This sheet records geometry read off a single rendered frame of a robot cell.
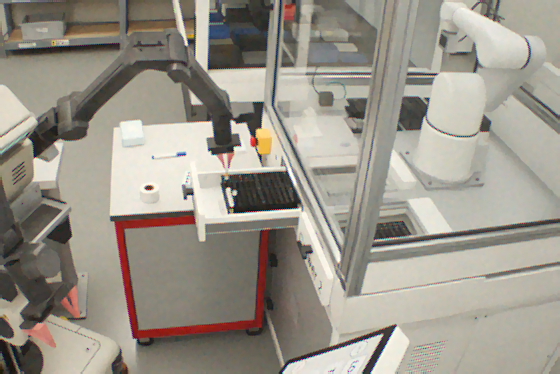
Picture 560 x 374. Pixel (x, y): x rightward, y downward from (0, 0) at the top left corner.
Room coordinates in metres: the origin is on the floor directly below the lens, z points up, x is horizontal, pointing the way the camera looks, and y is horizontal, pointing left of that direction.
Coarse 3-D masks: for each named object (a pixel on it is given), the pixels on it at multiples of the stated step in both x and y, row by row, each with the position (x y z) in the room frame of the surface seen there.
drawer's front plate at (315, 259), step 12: (300, 216) 1.33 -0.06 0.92; (300, 228) 1.32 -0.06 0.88; (312, 228) 1.26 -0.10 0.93; (300, 240) 1.30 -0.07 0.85; (312, 240) 1.21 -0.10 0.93; (312, 264) 1.18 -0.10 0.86; (324, 264) 1.12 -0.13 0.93; (312, 276) 1.17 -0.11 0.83; (324, 276) 1.09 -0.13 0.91; (324, 288) 1.07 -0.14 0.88; (324, 300) 1.06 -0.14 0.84
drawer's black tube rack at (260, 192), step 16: (256, 176) 1.55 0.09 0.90; (272, 176) 1.55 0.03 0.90; (288, 176) 1.56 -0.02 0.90; (224, 192) 1.48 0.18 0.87; (240, 192) 1.45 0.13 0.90; (256, 192) 1.46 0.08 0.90; (272, 192) 1.46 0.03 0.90; (288, 192) 1.47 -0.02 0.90; (240, 208) 1.39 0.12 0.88; (256, 208) 1.41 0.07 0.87; (272, 208) 1.42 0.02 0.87; (288, 208) 1.43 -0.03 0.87
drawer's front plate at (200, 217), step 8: (192, 168) 1.52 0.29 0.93; (192, 176) 1.48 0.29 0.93; (192, 184) 1.45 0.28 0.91; (200, 192) 1.39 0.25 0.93; (200, 200) 1.35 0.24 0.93; (200, 208) 1.31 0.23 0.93; (200, 216) 1.28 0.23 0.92; (200, 224) 1.28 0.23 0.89; (200, 232) 1.28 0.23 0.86; (200, 240) 1.28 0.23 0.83
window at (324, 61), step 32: (288, 0) 1.79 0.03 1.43; (320, 0) 1.47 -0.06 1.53; (352, 0) 1.25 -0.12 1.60; (288, 32) 1.76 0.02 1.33; (320, 32) 1.44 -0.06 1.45; (352, 32) 1.23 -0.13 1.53; (288, 64) 1.72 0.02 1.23; (320, 64) 1.42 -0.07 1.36; (352, 64) 1.20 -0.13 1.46; (288, 96) 1.69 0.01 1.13; (320, 96) 1.39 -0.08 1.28; (352, 96) 1.18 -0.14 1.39; (288, 128) 1.66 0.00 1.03; (320, 128) 1.36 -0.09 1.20; (352, 128) 1.15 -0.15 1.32; (320, 160) 1.33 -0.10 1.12; (352, 160) 1.12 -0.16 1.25; (320, 192) 1.30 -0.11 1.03
